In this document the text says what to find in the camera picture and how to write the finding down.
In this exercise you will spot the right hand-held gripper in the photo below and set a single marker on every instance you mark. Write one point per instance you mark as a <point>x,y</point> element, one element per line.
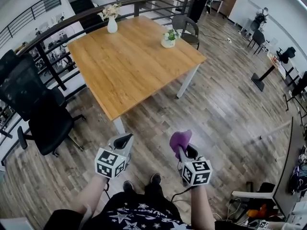
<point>196,174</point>

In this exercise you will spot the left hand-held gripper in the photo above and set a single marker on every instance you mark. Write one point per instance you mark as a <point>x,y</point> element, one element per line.
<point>110,163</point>

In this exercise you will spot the purple cloth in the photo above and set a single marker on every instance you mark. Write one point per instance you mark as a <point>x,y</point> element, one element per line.
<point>180,139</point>

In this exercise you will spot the small white flower pot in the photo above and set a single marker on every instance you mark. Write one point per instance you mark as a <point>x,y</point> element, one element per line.
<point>169,39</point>

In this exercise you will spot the person's left forearm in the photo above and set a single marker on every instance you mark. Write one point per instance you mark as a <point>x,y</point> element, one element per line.
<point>92,193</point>

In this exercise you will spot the person's right forearm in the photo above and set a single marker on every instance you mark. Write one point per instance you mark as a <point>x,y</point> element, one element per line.
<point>201,202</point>

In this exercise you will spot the white table leg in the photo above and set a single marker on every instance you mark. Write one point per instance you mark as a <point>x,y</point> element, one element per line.
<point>187,81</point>
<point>119,126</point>

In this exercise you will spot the person's right shoe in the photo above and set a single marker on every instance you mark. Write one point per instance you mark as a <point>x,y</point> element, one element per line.
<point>156,178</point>

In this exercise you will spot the person's shoe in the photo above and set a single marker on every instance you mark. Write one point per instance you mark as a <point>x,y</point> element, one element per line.
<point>156,178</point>
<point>128,186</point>

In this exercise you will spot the person's left shoe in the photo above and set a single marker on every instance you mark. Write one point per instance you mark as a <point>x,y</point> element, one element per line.
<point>128,186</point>

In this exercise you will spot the person's black trousers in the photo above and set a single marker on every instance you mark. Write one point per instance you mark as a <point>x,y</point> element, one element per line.
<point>153,190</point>

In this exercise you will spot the person's black star-print shirt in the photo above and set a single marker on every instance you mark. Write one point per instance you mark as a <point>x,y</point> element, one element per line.
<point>144,217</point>

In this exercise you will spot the black mesh office chair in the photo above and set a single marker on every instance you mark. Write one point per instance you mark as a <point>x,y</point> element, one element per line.
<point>45,123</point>

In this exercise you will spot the dark metal railing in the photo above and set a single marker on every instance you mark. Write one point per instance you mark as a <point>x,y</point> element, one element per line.
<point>51,71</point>

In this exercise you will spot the brown wicker chair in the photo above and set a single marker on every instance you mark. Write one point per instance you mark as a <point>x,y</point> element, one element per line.
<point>189,36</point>

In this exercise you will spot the white vase with pink flowers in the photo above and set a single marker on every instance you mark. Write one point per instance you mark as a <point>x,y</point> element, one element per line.
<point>112,24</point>

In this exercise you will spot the white power strip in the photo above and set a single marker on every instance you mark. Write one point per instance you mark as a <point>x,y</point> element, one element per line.
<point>229,40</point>

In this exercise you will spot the black four-legged chair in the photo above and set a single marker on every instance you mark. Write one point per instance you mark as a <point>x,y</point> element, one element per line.
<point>259,38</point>

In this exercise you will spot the black high-back office chair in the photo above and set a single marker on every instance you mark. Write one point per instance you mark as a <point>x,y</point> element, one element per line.
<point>286,55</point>

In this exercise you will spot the wooden table with black pedestal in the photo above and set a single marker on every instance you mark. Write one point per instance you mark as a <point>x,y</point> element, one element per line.
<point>259,79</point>

